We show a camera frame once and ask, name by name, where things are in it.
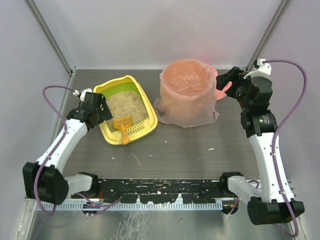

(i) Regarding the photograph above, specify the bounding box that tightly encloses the orange litter scoop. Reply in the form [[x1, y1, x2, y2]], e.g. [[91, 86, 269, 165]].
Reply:
[[113, 115, 133, 145]]

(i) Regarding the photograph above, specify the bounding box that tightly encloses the yellow green litter box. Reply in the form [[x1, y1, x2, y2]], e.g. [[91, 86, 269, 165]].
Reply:
[[93, 75, 158, 146]]

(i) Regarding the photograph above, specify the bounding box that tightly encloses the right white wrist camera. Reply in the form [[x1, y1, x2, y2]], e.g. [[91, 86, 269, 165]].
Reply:
[[243, 58, 272, 79]]

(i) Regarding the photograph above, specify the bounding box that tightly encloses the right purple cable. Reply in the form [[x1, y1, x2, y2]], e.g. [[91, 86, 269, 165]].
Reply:
[[228, 58, 308, 238]]

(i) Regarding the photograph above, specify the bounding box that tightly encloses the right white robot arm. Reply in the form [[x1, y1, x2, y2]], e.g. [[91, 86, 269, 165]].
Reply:
[[216, 63, 305, 225]]

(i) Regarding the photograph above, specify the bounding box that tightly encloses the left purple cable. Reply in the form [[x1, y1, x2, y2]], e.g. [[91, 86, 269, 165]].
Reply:
[[33, 85, 121, 216]]

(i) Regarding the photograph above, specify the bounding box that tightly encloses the aluminium frame rail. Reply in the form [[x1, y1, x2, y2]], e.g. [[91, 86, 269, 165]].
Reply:
[[23, 178, 297, 201]]

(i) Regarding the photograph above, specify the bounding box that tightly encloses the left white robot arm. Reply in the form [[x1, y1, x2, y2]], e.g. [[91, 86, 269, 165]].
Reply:
[[22, 91, 112, 205]]

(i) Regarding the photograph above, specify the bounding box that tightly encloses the purple cable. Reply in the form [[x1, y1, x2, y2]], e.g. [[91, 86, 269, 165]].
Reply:
[[33, 85, 121, 216], [228, 58, 308, 238]]

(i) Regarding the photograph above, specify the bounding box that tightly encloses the pink cloth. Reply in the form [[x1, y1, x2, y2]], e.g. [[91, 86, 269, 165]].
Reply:
[[210, 66, 232, 100]]

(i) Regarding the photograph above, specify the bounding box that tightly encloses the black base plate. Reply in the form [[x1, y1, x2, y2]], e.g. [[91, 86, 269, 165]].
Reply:
[[83, 178, 236, 204]]

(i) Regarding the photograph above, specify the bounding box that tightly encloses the white slotted cable duct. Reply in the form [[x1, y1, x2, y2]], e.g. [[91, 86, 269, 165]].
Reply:
[[37, 201, 223, 211]]

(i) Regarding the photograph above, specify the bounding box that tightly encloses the bin with pink bag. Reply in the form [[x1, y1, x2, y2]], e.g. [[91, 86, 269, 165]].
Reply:
[[153, 59, 219, 128]]

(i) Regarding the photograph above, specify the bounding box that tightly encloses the beige cat litter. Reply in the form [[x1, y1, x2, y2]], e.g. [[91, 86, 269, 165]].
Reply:
[[106, 91, 149, 128]]

